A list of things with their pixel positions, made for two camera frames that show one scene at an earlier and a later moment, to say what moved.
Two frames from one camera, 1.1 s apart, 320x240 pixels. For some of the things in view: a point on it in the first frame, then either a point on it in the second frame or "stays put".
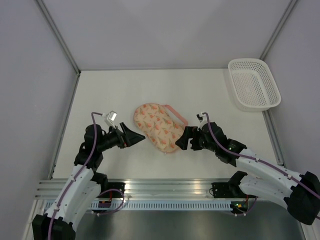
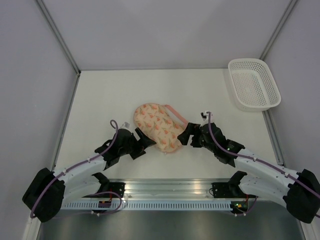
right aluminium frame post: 278,29 stays put
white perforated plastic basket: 254,88 stays put
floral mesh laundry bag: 162,125 stays put
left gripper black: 128,138 to 143,143
